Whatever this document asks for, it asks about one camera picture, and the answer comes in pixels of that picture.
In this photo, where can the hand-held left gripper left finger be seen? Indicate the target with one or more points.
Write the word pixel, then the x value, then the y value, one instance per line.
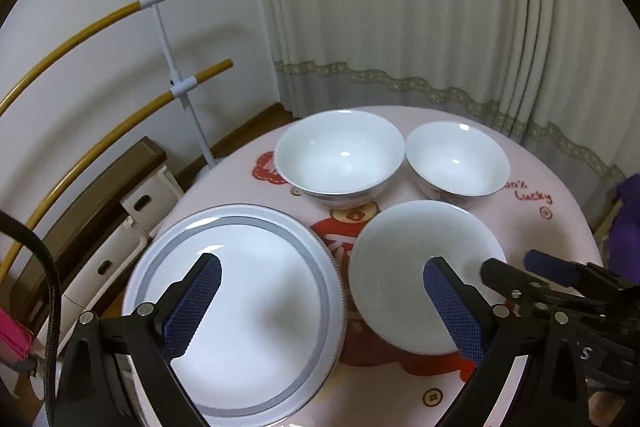
pixel 192 307

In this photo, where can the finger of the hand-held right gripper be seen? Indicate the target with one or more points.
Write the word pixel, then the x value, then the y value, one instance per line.
pixel 510 284
pixel 555 267

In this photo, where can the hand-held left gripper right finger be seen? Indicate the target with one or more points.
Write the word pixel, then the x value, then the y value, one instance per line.
pixel 455 312

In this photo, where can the small white bowl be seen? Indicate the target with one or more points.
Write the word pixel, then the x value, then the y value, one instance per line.
pixel 457 162
pixel 400 267

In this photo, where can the large white bowl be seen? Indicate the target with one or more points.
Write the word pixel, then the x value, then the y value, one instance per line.
pixel 340 157

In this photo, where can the pink printed tablecloth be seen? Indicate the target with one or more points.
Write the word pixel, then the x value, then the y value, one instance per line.
pixel 560 237

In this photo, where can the pink cloth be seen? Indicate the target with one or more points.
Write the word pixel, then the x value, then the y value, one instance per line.
pixel 12 337

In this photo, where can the white barre stand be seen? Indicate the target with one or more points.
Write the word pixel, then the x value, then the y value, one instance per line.
pixel 167 42

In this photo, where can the wooden barre rail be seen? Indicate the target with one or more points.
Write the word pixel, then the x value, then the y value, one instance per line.
pixel 100 142
pixel 75 37

